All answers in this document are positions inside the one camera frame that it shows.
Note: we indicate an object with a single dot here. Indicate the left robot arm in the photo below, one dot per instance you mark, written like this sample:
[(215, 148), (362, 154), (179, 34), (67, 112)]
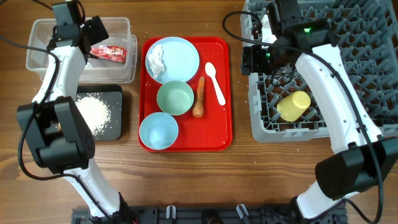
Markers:
[(56, 142)]

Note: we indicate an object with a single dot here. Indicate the light blue plate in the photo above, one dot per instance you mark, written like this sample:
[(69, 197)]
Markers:
[(180, 57)]

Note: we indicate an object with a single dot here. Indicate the white tissue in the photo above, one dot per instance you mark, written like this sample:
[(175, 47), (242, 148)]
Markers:
[(155, 61)]

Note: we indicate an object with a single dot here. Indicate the white rice pile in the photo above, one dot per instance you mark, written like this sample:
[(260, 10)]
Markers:
[(95, 112)]

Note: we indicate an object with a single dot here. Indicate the red snack wrapper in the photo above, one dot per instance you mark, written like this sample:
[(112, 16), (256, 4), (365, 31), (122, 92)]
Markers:
[(110, 52)]

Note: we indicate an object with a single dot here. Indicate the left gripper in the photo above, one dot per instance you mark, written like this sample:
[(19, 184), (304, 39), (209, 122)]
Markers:
[(98, 29)]

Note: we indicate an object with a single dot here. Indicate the yellow plastic cup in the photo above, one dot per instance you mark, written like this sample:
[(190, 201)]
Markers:
[(293, 106)]

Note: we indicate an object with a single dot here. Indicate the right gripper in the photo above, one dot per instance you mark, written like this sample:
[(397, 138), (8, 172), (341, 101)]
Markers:
[(246, 59)]

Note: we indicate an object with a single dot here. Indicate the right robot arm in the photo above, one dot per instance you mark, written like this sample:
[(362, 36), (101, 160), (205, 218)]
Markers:
[(362, 157)]

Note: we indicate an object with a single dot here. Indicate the orange carrot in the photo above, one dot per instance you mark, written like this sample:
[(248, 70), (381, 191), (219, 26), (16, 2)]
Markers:
[(198, 109)]

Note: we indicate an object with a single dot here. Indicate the clear plastic bin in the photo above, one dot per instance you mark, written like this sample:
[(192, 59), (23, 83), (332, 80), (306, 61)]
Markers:
[(98, 70)]

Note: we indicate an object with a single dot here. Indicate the green bowl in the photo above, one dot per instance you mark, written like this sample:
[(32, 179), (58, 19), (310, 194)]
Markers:
[(175, 98)]

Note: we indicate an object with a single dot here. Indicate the white plastic spoon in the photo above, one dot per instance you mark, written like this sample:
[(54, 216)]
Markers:
[(211, 72)]

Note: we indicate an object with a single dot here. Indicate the black tray bin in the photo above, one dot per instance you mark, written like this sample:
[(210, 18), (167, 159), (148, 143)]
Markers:
[(112, 95)]

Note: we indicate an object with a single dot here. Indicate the light blue small bowl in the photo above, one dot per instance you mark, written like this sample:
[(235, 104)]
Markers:
[(158, 131)]

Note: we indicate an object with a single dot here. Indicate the red plastic tray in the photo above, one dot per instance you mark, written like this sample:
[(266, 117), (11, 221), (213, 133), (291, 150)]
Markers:
[(214, 131)]

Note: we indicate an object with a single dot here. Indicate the grey-blue dishwasher rack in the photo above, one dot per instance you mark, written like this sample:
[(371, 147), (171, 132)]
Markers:
[(366, 33)]

